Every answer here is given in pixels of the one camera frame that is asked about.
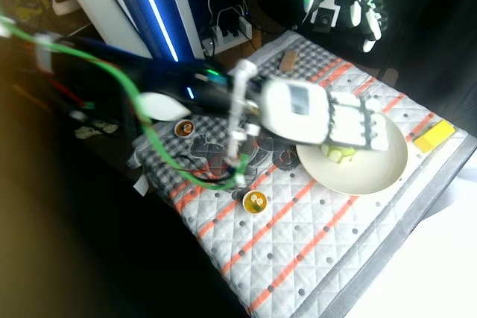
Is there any green white toy cabbage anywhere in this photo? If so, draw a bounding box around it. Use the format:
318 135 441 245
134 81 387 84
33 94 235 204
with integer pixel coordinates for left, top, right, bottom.
320 144 358 165

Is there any white column with blue light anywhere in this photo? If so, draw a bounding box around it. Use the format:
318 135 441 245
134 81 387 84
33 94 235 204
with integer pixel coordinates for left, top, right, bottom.
51 0 206 63

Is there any small brown cup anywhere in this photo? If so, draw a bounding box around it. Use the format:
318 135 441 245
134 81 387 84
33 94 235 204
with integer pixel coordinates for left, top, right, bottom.
174 119 195 139

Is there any white power strip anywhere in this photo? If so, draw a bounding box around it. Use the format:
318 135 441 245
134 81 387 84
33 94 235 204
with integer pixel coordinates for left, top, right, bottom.
200 16 253 55

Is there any brown toy bread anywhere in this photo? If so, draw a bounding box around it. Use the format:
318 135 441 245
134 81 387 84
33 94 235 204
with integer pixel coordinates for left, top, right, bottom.
279 49 299 72

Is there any white round plate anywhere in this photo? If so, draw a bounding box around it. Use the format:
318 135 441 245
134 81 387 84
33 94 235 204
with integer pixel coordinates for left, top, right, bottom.
296 115 409 196

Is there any crumpled paper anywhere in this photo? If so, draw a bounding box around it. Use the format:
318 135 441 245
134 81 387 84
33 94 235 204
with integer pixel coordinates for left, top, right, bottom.
73 118 119 141

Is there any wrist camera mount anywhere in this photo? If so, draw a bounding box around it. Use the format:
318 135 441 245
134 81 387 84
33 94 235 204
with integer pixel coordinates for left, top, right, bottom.
309 4 340 33
226 59 262 170

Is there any small yellow cup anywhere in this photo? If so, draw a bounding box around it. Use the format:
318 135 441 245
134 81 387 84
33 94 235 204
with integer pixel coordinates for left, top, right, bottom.
241 190 268 215

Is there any yellow block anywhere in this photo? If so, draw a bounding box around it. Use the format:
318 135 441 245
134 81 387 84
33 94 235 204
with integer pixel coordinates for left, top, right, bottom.
413 119 458 153

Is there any grey quilt with orange stripes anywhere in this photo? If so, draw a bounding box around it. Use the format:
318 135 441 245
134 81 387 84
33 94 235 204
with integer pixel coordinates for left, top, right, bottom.
126 29 469 318

